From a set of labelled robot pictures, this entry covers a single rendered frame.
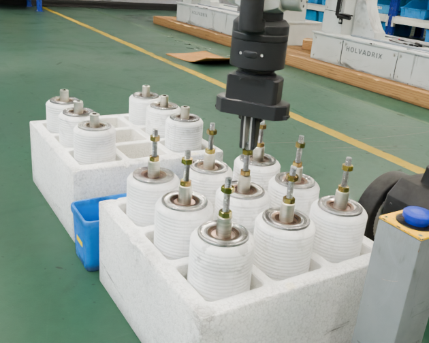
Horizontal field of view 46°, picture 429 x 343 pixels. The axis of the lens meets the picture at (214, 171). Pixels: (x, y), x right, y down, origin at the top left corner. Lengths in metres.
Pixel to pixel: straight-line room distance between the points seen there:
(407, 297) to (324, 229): 0.19
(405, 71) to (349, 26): 0.67
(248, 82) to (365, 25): 2.81
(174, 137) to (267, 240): 0.55
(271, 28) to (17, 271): 0.71
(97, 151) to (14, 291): 0.34
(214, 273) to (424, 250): 0.28
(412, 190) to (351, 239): 0.34
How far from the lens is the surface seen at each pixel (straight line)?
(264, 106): 0.81
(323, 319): 0.87
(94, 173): 1.15
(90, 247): 1.08
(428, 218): 0.72
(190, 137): 1.26
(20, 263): 1.16
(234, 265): 0.72
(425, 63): 3.07
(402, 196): 1.17
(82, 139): 1.17
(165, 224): 0.81
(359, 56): 3.38
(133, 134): 1.43
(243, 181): 0.87
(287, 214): 0.79
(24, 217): 1.34
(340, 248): 0.87
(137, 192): 0.90
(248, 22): 0.75
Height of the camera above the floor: 0.61
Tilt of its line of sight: 22 degrees down
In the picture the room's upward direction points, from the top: 5 degrees clockwise
